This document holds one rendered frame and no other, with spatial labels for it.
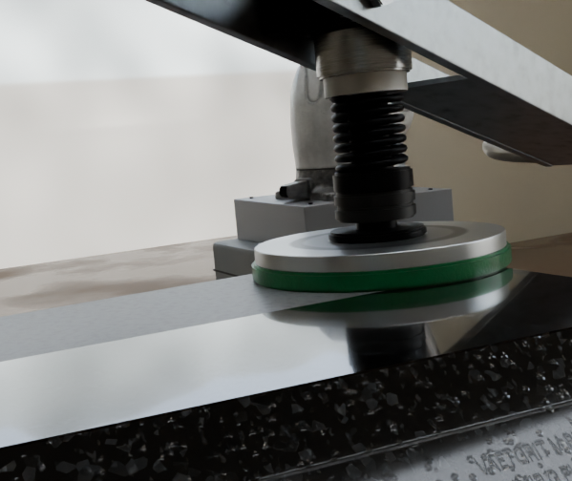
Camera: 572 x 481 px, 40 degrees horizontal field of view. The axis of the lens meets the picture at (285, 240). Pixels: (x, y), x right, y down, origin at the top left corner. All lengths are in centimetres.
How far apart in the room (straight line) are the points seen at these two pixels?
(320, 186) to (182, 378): 112
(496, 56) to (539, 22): 665
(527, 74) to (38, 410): 55
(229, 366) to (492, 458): 14
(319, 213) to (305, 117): 21
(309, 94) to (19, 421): 120
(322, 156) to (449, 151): 518
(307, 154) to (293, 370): 114
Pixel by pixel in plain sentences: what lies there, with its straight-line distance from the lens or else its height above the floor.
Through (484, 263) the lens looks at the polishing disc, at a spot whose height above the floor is 88.
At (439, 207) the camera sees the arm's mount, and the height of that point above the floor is 84.
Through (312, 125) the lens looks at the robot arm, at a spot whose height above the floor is 102.
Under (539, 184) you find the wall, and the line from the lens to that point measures 729.
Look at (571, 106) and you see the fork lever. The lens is 86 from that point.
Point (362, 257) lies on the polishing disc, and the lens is 58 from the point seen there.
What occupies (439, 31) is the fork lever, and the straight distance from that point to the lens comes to 67.
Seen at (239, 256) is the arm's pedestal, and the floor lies 78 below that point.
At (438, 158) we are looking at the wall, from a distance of 659.
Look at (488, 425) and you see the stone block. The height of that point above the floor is 84.
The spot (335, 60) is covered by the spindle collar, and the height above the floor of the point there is 105.
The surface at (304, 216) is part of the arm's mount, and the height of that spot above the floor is 86.
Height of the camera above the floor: 98
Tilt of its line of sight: 7 degrees down
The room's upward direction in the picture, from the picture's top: 5 degrees counter-clockwise
